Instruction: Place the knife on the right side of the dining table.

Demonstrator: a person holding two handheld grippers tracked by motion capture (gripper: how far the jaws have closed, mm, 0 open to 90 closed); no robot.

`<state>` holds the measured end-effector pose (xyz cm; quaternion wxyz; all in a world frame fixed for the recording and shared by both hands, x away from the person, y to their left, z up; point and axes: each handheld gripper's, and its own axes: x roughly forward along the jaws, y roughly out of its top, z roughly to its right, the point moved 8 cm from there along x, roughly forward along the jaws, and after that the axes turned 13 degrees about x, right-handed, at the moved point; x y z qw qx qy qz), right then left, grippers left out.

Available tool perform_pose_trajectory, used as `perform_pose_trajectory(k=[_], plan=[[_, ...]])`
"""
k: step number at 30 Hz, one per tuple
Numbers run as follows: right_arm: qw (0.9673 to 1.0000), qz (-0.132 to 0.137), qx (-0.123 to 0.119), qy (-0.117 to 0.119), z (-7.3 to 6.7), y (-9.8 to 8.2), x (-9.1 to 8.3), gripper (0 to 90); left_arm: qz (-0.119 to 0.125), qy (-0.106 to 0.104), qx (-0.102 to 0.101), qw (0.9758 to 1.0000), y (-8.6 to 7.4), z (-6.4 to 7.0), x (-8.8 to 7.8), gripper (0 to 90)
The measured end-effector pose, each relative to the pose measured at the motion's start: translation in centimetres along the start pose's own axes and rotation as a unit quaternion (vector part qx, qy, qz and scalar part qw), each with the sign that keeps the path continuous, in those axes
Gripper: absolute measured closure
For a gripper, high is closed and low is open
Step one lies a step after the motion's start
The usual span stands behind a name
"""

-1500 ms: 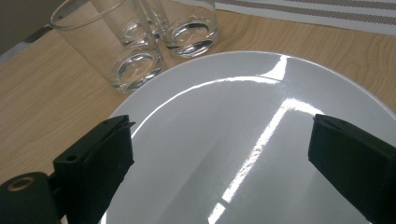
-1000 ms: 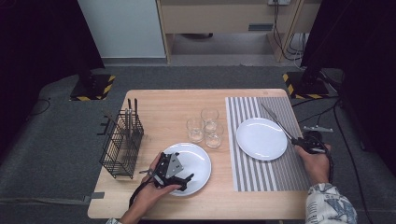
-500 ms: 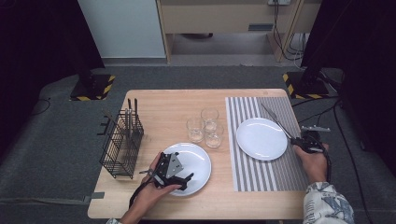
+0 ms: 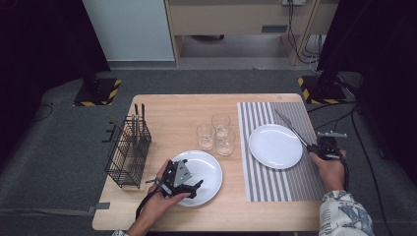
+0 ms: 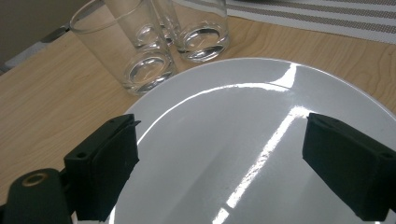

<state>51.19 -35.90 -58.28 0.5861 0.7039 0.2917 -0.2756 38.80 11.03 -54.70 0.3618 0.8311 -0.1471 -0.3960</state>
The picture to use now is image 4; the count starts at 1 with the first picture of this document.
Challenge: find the white panel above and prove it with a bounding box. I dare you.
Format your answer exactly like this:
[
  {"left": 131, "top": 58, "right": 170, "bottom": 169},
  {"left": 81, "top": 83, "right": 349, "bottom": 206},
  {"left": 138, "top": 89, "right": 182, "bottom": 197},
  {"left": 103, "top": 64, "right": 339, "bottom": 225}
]
[{"left": 81, "top": 0, "right": 175, "bottom": 62}]

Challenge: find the dark cutlery piece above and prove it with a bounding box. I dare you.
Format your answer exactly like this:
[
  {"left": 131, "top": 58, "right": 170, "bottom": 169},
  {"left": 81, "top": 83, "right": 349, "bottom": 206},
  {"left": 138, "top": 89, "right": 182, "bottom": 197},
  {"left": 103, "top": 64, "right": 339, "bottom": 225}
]
[
  {"left": 141, "top": 102, "right": 147, "bottom": 146},
  {"left": 133, "top": 103, "right": 140, "bottom": 146}
]

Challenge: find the black curtain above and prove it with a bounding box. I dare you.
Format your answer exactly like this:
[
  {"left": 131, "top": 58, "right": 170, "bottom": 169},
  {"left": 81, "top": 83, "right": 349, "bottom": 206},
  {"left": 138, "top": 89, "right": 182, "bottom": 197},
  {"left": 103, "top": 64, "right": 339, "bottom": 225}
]
[
  {"left": 0, "top": 0, "right": 111, "bottom": 171},
  {"left": 316, "top": 0, "right": 417, "bottom": 186}
]

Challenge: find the steel table knife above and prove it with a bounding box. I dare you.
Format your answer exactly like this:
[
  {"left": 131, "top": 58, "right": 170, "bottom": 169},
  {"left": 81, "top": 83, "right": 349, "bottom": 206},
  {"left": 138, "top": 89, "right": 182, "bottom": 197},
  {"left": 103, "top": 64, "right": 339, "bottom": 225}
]
[{"left": 273, "top": 108, "right": 312, "bottom": 149}]

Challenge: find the grey tape strip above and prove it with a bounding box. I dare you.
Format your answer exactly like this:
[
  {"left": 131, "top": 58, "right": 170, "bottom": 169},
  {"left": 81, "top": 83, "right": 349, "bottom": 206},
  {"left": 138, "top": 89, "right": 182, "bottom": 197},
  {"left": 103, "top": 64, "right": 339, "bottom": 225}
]
[{"left": 88, "top": 202, "right": 111, "bottom": 214}]

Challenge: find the looped black floor cable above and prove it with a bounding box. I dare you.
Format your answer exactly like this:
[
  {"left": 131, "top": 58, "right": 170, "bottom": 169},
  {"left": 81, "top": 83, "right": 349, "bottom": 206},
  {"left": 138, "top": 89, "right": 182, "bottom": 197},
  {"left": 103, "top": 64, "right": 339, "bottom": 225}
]
[{"left": 314, "top": 111, "right": 355, "bottom": 132}]

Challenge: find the steel fork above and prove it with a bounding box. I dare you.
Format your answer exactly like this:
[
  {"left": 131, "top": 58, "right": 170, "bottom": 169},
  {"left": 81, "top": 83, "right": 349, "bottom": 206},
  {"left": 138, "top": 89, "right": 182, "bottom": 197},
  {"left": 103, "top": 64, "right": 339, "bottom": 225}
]
[{"left": 108, "top": 117, "right": 129, "bottom": 137}]

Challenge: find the steel cutlery piece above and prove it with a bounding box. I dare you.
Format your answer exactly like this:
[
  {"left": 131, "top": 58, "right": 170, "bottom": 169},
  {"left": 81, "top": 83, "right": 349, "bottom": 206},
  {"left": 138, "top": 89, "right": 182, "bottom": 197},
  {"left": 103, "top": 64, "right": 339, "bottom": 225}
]
[{"left": 130, "top": 114, "right": 136, "bottom": 147}]

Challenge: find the black wire cutlery basket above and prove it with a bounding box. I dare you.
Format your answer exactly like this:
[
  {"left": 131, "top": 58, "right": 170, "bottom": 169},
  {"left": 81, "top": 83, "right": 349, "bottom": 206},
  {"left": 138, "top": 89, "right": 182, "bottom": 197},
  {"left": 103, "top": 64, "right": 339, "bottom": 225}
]
[{"left": 101, "top": 114, "right": 152, "bottom": 190}]

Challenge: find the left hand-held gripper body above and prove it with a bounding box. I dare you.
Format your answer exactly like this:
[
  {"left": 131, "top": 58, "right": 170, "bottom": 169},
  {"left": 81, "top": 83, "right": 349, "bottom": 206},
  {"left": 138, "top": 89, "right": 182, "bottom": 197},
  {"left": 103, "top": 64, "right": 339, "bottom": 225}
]
[{"left": 145, "top": 158, "right": 196, "bottom": 200}]

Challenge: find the person's left hand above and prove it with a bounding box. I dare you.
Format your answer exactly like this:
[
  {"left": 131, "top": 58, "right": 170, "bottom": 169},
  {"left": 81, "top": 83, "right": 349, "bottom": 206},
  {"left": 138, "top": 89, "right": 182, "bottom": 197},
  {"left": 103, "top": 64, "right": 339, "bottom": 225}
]
[{"left": 141, "top": 159, "right": 192, "bottom": 226}]

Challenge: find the person's right hand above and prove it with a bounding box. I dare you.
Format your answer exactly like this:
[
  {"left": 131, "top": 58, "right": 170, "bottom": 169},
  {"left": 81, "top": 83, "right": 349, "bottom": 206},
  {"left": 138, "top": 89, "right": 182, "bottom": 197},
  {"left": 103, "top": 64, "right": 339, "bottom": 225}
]
[{"left": 310, "top": 148, "right": 348, "bottom": 195}]

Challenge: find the clear drinking glass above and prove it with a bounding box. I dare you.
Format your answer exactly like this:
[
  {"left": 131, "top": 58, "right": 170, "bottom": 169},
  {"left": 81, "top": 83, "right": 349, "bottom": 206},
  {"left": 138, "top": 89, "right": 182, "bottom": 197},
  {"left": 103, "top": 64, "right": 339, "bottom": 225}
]
[
  {"left": 210, "top": 112, "right": 232, "bottom": 141},
  {"left": 215, "top": 130, "right": 237, "bottom": 157},
  {"left": 196, "top": 123, "right": 217, "bottom": 151}
]

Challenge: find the left hand-held gripper cable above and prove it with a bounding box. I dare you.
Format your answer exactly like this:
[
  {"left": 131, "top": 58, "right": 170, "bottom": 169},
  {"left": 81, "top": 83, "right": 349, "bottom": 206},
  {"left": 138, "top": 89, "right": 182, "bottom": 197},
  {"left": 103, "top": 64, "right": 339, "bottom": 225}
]
[{"left": 135, "top": 186, "right": 162, "bottom": 221}]

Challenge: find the right hand-held gripper cable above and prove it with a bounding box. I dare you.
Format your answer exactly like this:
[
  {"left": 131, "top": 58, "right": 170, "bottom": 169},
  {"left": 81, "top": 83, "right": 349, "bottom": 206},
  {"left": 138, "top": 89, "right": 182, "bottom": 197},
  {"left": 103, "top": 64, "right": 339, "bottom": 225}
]
[{"left": 323, "top": 140, "right": 350, "bottom": 193}]

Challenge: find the white plate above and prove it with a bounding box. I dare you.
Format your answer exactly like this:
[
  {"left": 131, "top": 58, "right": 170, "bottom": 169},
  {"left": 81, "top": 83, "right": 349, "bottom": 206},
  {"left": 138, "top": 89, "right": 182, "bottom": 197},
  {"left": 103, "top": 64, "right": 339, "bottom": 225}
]
[
  {"left": 247, "top": 123, "right": 304, "bottom": 171},
  {"left": 170, "top": 149, "right": 224, "bottom": 207}
]

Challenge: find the bundle of black cables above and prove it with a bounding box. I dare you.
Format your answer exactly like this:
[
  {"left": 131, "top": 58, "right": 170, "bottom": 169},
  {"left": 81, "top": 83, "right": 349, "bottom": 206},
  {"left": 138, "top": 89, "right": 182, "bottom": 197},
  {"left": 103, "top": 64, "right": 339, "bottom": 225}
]
[{"left": 286, "top": 0, "right": 326, "bottom": 66}]

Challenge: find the light wooden cabinet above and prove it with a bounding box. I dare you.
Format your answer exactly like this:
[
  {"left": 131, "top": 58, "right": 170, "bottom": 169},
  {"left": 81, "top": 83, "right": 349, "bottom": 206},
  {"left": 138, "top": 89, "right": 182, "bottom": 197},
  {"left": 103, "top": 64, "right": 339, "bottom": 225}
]
[{"left": 163, "top": 0, "right": 340, "bottom": 68}]

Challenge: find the black stand base yellow striped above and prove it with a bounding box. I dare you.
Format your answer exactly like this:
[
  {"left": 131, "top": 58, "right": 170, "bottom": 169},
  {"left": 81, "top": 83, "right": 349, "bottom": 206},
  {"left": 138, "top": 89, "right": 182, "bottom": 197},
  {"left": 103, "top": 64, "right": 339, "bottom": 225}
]
[
  {"left": 73, "top": 78, "right": 122, "bottom": 107},
  {"left": 297, "top": 75, "right": 348, "bottom": 105}
]

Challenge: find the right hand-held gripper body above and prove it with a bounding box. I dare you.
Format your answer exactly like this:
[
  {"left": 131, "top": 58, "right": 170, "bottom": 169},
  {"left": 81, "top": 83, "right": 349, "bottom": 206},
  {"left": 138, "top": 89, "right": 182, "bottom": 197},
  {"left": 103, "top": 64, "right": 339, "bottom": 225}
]
[{"left": 316, "top": 131, "right": 348, "bottom": 162}]

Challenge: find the long black floor cable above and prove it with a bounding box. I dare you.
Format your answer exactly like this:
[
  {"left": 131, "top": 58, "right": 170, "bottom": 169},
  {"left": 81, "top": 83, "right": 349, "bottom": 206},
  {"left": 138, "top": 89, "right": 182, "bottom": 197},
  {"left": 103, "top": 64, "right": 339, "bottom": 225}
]
[{"left": 349, "top": 104, "right": 394, "bottom": 236}]

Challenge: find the grey white striped placemat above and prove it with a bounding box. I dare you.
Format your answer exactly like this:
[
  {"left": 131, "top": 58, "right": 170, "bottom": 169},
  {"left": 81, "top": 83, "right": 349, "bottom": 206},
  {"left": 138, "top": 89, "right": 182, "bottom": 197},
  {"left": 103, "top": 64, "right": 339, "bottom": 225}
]
[{"left": 236, "top": 101, "right": 328, "bottom": 203}]

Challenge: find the hand-held gripper cable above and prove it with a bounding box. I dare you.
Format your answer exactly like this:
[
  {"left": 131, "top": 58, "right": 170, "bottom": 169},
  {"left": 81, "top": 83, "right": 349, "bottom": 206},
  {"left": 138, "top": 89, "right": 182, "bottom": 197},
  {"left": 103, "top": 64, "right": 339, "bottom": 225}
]
[
  {"left": 323, "top": 140, "right": 350, "bottom": 193},
  {"left": 135, "top": 186, "right": 162, "bottom": 221}
]

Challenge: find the grey cabinet handle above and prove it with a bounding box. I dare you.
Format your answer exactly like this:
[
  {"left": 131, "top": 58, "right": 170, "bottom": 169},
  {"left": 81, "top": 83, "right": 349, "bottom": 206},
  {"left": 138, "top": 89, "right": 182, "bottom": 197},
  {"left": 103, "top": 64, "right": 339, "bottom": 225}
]
[{"left": 261, "top": 25, "right": 289, "bottom": 33}]

